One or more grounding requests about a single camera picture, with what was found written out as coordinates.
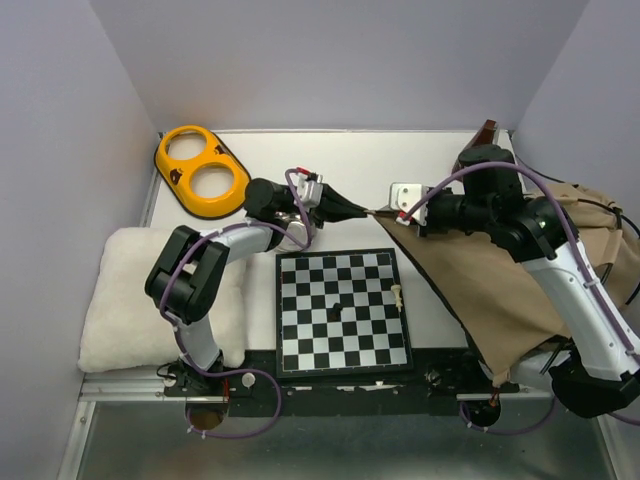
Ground beige fabric pet tent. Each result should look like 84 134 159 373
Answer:
369 179 640 389

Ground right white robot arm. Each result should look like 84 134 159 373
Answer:
398 144 639 418

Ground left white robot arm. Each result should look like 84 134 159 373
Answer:
144 169 368 395

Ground brown wooden metronome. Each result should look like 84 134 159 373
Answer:
463 119 499 151

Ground white chess piece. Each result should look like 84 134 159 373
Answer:
391 284 403 313

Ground black white chessboard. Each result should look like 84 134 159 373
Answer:
275 248 413 378

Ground black chess piece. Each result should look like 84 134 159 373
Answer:
328 303 343 321

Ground yellow double bowl holder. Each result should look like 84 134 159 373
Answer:
154 125 251 220

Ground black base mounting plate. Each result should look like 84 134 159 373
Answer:
164 344 531 419

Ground white fluffy cushion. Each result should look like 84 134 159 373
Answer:
78 228 247 373

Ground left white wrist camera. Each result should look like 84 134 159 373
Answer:
296 168 323 209

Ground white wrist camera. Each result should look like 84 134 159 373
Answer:
296 168 323 209
389 182 430 226

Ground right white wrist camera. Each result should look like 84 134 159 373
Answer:
389 182 430 226

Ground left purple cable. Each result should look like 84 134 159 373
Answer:
159 167 315 440

